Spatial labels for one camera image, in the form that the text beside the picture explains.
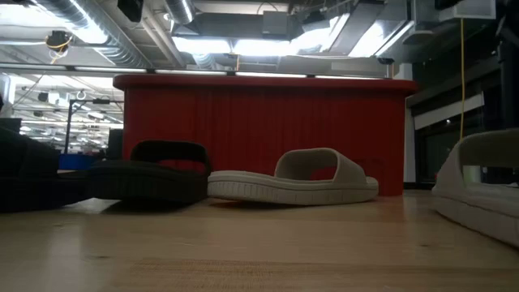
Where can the beige slide sandal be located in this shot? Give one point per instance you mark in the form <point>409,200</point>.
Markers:
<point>478,203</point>
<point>284,190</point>

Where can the black slide sandal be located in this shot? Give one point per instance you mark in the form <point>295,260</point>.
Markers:
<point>146,182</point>
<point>28,182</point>

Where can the red plastic bin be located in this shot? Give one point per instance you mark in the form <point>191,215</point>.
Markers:
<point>251,121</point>

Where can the grey ceiling box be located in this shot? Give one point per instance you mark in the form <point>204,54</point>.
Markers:
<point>280,24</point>

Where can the blue box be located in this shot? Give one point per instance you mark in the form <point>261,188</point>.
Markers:
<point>77,161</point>

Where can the black ceiling box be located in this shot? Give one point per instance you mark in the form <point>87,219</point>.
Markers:
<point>130,8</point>

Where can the thin black metal stand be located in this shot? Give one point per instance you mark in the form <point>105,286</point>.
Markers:
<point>69,125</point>

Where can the black stand pole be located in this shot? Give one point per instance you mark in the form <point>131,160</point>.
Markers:
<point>509,81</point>

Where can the overhead strip light rail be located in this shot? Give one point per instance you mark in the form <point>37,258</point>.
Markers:
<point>190,72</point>

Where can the small silver ceiling duct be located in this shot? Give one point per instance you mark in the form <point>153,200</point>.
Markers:
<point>180,10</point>

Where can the large silver ceiling duct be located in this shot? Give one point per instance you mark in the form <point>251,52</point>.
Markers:
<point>113,44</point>

